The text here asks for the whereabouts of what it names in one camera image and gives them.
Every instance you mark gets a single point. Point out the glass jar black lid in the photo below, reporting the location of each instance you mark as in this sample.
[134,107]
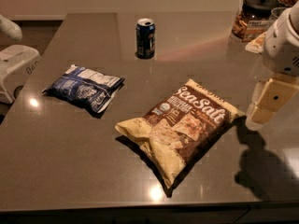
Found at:
[252,19]

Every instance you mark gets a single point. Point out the white rounded robot part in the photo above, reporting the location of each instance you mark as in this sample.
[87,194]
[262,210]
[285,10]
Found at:
[10,29]

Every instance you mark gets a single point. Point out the blue pepsi can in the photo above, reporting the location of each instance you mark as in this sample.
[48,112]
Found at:
[145,38]

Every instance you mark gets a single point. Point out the sea salt chips bag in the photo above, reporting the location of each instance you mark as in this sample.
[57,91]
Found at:
[177,129]

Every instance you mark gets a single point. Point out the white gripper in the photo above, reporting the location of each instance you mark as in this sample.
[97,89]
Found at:
[280,47]

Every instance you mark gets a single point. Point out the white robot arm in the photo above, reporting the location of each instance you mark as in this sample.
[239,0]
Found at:
[281,57]

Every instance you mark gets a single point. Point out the blue white snack bag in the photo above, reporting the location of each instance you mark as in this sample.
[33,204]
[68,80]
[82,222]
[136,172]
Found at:
[84,87]

